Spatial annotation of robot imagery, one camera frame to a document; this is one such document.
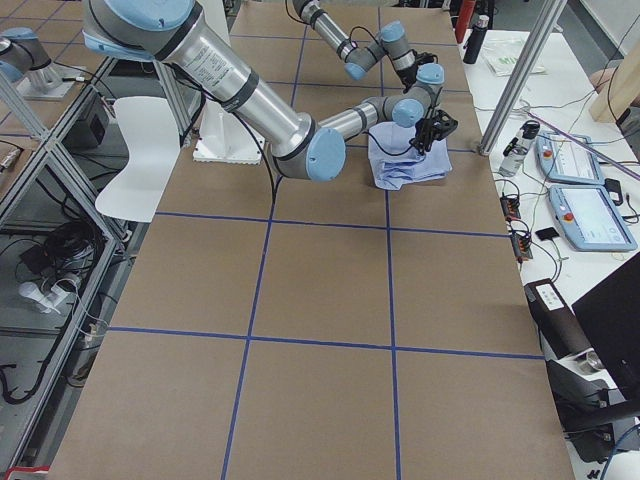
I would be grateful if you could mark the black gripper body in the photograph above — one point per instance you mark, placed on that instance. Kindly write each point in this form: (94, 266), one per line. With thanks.
(407, 76)
(424, 131)

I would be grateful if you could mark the light blue striped shirt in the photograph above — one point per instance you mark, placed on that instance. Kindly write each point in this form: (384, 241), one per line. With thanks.
(394, 162)

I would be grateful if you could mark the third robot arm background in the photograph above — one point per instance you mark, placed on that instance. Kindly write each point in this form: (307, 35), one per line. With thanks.
(23, 55)

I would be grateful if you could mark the black water bottle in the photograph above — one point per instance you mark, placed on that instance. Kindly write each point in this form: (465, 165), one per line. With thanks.
(475, 40)

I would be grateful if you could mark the white paper bag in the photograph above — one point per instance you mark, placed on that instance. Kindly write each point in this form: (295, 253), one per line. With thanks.
(502, 55)

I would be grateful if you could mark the upper small circuit board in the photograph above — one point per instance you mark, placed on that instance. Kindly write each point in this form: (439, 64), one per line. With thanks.
(510, 208)

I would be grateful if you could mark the small circuit board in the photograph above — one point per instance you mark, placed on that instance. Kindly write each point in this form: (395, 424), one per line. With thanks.
(521, 245)
(510, 208)

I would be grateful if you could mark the upper teach pendant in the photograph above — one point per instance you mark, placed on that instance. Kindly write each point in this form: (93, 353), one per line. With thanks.
(564, 161)

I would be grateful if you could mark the teach pendant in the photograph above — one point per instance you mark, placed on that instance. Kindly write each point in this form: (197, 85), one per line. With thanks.
(589, 219)
(564, 161)

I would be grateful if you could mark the lower small circuit board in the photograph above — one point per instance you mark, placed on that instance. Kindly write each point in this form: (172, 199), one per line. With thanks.
(521, 245)

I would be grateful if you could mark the lower teach pendant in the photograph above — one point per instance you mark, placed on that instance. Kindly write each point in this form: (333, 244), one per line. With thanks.
(589, 219)

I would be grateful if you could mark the black labelled box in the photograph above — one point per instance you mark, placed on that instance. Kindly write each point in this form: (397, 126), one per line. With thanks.
(555, 319)

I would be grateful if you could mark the black monitor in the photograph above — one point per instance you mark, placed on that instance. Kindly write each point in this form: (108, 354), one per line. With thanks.
(608, 314)

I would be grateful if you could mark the white plastic chair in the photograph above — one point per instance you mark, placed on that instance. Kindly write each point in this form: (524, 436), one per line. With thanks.
(152, 139)

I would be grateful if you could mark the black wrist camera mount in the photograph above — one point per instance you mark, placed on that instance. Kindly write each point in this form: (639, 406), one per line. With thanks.
(422, 58)
(444, 125)

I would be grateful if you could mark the aluminium frame post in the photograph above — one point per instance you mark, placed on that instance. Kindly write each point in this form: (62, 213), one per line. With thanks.
(530, 53)

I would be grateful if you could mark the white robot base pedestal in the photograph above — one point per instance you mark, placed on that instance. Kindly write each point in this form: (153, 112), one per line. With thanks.
(222, 138)

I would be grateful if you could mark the wooden post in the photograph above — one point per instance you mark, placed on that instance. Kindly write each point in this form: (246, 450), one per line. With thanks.
(620, 21)

